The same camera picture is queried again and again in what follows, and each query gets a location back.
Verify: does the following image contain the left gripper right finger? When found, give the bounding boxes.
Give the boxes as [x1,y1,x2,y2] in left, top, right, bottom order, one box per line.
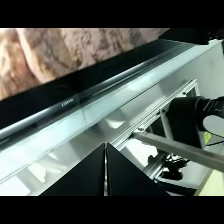
[105,142,170,197]

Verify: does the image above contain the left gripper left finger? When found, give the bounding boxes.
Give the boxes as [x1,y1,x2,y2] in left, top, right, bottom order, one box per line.
[41,142,107,197]

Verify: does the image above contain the silver frame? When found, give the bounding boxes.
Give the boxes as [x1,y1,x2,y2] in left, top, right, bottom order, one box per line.
[0,38,224,197]

